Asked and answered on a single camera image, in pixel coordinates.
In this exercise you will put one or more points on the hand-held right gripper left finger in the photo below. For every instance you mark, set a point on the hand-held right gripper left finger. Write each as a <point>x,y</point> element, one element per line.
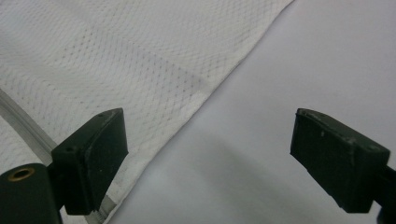
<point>93,161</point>

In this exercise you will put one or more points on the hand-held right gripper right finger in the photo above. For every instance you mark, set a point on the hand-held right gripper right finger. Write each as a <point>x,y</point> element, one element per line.
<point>339,161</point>

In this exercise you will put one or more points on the white mesh cloth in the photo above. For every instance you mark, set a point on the white mesh cloth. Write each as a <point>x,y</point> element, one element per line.
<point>124,71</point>

